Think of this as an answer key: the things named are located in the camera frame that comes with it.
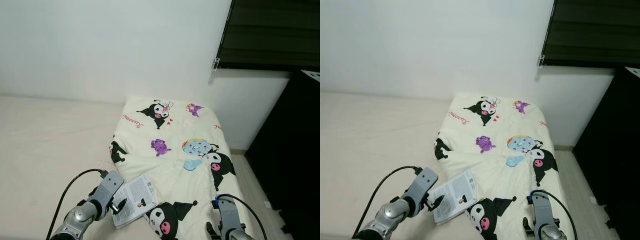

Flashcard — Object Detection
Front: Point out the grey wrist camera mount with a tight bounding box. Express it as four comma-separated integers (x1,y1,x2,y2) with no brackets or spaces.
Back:
407,167,439,209
216,196,242,237
92,170,125,214
530,192,555,232

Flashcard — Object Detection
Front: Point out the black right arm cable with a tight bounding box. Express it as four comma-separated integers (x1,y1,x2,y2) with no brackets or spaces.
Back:
529,190,579,240
215,193,269,240

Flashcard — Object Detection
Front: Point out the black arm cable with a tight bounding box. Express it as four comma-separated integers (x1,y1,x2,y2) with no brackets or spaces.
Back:
352,166,424,239
215,193,269,240
529,190,579,240
46,168,109,240

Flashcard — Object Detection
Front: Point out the white sheeted mattress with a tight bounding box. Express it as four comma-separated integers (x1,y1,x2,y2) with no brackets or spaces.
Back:
0,95,251,240
320,91,576,240

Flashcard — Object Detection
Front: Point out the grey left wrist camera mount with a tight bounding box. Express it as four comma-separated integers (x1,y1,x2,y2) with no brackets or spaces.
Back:
407,167,439,209
92,170,125,214

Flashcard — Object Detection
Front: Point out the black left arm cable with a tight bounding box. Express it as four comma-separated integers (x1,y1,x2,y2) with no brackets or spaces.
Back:
352,166,424,239
46,168,109,240

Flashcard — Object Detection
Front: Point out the white printed booklet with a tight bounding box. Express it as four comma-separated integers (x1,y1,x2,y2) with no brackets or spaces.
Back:
431,170,478,225
111,173,159,229

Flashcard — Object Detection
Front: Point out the cream cartoon print blanket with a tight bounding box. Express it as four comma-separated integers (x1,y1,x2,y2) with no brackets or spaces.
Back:
109,95,237,240
434,92,568,240

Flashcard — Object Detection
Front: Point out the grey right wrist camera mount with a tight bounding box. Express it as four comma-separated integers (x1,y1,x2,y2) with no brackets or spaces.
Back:
216,196,242,237
530,192,555,232

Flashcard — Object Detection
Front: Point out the dark window blind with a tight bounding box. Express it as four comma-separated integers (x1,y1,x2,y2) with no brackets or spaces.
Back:
541,0,640,68
216,0,321,71

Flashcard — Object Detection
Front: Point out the black cabinet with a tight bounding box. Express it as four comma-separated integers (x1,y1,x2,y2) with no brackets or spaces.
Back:
245,70,321,240
572,66,640,240

